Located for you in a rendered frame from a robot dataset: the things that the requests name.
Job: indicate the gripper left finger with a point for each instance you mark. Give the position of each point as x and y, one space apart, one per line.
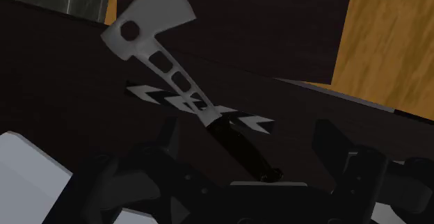
115 186

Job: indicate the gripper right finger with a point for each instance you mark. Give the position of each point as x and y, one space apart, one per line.
368 176

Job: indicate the white rectangular block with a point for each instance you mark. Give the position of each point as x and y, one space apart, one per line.
27 179

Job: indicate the black white chevron striped bar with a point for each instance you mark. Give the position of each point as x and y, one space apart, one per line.
142 91

